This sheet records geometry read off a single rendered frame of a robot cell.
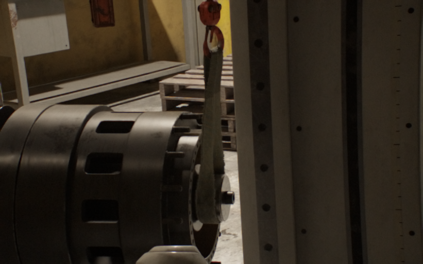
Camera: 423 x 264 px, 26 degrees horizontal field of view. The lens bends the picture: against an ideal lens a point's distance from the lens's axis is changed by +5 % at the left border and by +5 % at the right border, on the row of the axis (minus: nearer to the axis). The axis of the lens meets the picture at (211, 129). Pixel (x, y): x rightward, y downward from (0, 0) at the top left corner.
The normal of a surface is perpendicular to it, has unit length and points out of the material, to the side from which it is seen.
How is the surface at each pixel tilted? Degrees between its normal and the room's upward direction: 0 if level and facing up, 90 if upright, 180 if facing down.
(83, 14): 90
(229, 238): 0
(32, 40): 90
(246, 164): 90
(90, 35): 90
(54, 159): 49
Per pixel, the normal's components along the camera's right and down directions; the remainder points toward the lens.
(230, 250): -0.06, -0.97
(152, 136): -0.17, -0.70
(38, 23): 0.77, 0.11
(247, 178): -0.11, 0.25
